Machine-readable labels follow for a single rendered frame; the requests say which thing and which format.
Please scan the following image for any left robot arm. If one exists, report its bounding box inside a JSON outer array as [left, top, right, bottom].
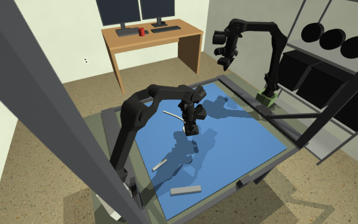
[[110, 84, 207, 182]]

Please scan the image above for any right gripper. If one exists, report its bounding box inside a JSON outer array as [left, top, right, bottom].
[[217, 45, 238, 71]]

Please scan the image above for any blue mat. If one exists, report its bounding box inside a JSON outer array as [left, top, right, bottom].
[[135, 83, 287, 220]]

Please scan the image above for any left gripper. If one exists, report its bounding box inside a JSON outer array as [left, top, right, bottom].
[[181, 109, 199, 136]]

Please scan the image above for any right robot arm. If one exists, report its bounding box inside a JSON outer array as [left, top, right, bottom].
[[212, 18, 288, 98]]

